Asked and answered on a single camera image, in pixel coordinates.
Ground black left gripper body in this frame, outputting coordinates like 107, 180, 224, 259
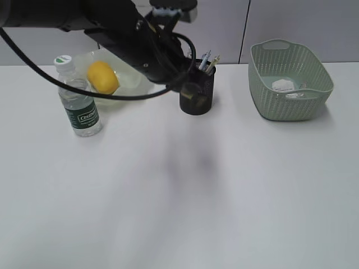
85, 11, 196, 91

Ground yellow mango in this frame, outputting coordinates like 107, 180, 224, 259
87, 61, 120, 95

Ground blue and white pen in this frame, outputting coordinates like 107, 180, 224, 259
198, 50, 211, 71

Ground beige grip pen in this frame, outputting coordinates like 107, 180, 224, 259
206, 55, 220, 75

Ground clear water bottle green label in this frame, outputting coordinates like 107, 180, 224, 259
54, 55, 103, 137

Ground white waste paper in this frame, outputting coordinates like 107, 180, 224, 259
271, 79, 305, 99

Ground yellow eraser front label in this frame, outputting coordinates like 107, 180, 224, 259
180, 82, 198, 100

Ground yellow eraser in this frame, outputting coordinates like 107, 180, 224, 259
195, 95, 208, 109

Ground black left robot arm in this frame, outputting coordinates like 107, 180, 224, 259
1, 1, 203, 92

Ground pale green wavy plate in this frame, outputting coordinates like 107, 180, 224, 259
73, 48, 154, 96

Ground black mesh pen holder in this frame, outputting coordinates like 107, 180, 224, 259
179, 59, 216, 115

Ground green woven plastic basket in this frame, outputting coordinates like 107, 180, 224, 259
248, 39, 334, 122

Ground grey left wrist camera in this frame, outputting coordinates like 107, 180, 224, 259
149, 0, 198, 23

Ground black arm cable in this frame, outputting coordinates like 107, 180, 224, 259
0, 26, 197, 101

